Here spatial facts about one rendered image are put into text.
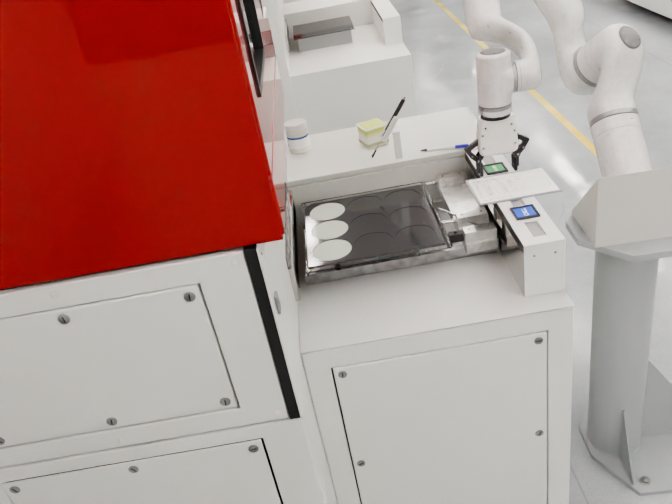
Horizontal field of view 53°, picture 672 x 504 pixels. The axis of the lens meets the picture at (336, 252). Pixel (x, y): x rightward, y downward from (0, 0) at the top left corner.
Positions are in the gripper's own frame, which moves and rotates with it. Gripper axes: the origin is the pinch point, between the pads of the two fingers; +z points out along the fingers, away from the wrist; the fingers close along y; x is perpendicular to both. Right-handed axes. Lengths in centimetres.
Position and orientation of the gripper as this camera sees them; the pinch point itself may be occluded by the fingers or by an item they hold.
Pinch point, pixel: (497, 168)
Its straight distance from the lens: 185.9
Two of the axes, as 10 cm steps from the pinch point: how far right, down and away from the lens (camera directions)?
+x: -0.7, -5.1, 8.6
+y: 9.8, -1.8, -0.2
